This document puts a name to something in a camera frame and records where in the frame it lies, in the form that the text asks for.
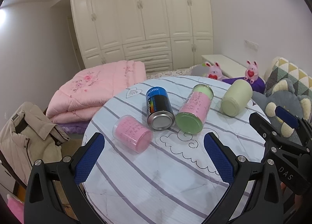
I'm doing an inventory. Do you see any grey folded cloth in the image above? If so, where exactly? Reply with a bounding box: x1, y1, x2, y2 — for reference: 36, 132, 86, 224
190, 64, 210, 77

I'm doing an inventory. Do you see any triangle patterned pillow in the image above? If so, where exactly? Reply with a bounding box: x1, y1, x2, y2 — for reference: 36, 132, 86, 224
264, 57, 311, 98

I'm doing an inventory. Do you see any white bench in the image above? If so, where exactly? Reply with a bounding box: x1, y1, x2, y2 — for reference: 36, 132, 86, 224
201, 54, 246, 78

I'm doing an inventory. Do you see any purple blanket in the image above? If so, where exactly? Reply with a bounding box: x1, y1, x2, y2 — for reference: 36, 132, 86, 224
222, 75, 266, 94

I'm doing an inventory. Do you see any cream white wardrobe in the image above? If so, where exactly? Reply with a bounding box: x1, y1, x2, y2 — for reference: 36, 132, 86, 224
70, 0, 213, 73

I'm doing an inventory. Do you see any beige jacket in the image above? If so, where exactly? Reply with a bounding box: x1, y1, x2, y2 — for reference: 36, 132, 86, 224
1, 102, 70, 187

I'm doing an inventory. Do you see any left pink bunny toy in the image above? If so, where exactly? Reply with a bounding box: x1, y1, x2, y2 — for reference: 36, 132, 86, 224
205, 61, 226, 81

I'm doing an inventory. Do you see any pink bunny toy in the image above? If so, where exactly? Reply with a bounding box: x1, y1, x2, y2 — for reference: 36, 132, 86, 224
244, 60, 259, 84
205, 61, 226, 81

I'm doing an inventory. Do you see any pale green ceramic cup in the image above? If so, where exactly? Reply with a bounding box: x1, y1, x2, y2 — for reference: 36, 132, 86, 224
221, 79, 253, 117

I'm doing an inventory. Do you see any person hand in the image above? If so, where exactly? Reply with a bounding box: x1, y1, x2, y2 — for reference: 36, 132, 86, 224
280, 181, 304, 224

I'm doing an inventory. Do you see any blue black metal can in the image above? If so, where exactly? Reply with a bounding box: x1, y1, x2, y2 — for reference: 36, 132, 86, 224
146, 87, 175, 131

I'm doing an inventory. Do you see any small pink plastic cup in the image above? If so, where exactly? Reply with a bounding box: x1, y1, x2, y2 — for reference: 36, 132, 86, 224
112, 115, 153, 153

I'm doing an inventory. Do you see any right pink bunny toy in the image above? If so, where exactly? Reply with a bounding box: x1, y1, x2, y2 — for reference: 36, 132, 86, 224
244, 60, 259, 84

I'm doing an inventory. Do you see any white wall switch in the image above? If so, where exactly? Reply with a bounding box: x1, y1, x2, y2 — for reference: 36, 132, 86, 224
244, 40, 259, 51

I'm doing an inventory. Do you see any folded pink quilt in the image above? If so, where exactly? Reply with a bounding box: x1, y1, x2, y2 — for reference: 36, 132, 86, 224
46, 60, 146, 124

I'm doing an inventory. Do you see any grey plush elephant toy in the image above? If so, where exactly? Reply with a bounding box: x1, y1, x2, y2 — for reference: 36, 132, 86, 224
252, 79, 311, 145

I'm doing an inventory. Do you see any tall clear pink green jar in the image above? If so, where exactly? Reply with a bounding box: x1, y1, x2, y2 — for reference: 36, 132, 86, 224
175, 84, 214, 134

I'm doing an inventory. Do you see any striped white blue tablecloth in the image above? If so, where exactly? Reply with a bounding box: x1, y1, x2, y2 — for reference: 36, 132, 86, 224
83, 76, 264, 223

